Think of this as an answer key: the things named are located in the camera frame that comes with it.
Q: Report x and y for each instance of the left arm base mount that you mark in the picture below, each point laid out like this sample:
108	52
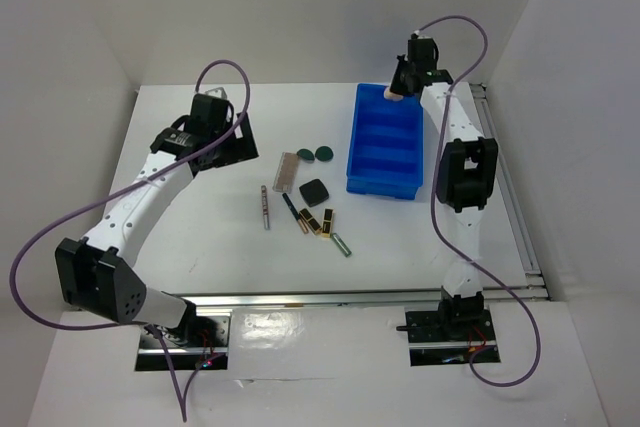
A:
209	349

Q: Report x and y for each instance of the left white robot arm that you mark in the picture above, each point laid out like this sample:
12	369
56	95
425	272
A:
96	272

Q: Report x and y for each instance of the black gold lipstick right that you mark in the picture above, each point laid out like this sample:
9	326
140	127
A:
327	223

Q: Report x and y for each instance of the clear eyeshadow palette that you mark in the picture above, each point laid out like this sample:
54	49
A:
286	173

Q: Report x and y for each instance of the aluminium rail right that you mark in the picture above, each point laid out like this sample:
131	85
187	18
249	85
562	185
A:
529	261

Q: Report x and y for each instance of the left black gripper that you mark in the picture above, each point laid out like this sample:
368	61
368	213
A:
242	149

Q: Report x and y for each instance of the black gold lipstick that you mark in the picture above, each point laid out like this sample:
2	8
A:
313	225
327	223

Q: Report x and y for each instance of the green teardrop makeup sponge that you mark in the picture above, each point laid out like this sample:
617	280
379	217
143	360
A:
306	155

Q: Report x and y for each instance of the aluminium rail front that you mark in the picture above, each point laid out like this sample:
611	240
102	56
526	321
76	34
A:
320	299

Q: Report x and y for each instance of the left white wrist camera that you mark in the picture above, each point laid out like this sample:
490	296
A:
218	92

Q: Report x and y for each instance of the black gold lipstick left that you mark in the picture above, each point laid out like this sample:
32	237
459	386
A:
313	225

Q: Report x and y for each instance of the black square compact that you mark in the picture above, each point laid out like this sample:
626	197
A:
314	192

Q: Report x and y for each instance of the aluminium rail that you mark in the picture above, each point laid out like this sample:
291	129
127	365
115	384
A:
320	299
529	261

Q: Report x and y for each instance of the green clear tube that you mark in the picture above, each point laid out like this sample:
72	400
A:
342	246

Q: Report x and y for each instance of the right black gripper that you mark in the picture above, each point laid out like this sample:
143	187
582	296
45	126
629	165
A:
396	87

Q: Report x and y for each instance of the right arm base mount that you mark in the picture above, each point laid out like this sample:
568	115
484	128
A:
431	343

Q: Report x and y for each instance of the dark blue gold pencil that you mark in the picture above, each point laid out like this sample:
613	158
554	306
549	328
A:
301	223

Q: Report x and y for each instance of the red silver lip gloss tube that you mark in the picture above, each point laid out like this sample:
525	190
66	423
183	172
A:
265	207

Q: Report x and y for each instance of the blue plastic organizer bin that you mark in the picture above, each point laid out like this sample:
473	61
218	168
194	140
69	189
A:
386	151

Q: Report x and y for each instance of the beige makeup sponge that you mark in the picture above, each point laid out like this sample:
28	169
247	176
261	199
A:
389	95

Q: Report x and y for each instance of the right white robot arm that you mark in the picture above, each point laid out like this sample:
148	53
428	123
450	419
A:
464	182

